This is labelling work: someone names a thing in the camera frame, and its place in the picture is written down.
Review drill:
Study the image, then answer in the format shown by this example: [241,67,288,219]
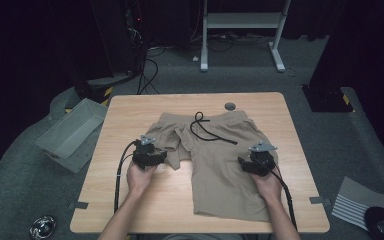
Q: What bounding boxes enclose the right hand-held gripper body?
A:
[246,140,279,178]

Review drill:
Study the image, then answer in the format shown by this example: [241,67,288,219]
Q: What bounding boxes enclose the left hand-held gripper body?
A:
[131,134,159,170]

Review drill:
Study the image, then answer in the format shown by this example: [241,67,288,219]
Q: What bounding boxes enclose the beige shorts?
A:
[144,109,280,223]

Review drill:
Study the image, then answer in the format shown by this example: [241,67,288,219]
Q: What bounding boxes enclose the person's right hand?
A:
[249,165,285,205]

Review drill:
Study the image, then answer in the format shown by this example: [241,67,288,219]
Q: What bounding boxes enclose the person's left hand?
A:
[125,161,158,199]

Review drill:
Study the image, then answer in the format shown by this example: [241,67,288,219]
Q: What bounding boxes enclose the grey plastic bin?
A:
[34,97,110,174]

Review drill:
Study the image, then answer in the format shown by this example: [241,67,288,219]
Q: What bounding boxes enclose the black yellow striped stand base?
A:
[74,73,135,105]

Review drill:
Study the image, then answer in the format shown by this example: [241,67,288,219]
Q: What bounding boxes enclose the person's grey clothing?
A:
[161,233,244,240]

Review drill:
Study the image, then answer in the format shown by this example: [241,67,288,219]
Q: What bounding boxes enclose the striped grey sheet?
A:
[331,176,384,232]

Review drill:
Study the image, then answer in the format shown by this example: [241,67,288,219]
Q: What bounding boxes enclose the black round device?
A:
[364,206,384,240]

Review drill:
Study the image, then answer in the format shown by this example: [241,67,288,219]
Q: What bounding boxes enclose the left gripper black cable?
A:
[112,139,138,215]

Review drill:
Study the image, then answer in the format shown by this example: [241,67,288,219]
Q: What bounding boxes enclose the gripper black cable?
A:
[112,139,138,215]
[272,165,298,232]

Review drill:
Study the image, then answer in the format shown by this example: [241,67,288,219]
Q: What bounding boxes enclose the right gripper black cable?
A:
[272,165,298,232]

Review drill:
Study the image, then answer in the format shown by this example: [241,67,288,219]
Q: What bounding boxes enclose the black drawstring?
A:
[189,111,239,146]

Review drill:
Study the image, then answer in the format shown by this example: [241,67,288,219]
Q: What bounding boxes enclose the black floor cables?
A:
[135,57,162,96]

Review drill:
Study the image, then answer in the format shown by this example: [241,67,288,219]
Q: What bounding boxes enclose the white metal desk frame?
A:
[199,0,293,73]

